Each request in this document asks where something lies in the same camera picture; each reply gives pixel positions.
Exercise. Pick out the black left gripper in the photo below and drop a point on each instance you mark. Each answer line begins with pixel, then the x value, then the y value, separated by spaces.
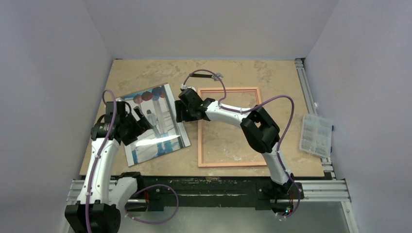
pixel 141 126

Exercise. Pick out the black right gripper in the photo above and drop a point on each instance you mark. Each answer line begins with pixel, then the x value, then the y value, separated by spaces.
pixel 181 110

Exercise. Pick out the glossy printed photo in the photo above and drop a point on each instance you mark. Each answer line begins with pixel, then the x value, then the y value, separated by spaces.
pixel 166 135

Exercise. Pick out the pink picture frame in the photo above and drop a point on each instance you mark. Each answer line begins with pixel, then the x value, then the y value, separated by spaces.
pixel 201 162

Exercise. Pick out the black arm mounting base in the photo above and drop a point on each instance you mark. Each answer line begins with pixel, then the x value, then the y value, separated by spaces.
pixel 198 191

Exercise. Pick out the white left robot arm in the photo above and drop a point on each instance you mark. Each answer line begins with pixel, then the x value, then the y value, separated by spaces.
pixel 97 208

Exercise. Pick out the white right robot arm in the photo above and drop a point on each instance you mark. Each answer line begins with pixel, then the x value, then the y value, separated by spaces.
pixel 260 130

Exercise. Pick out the black adjustable wrench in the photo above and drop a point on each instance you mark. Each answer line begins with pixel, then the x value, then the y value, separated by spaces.
pixel 215 77

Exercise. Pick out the clear plastic parts box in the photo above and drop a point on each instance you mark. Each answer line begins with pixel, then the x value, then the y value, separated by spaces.
pixel 316 136

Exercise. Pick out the aluminium rail frame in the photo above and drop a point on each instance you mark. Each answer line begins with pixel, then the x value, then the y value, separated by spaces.
pixel 318 181

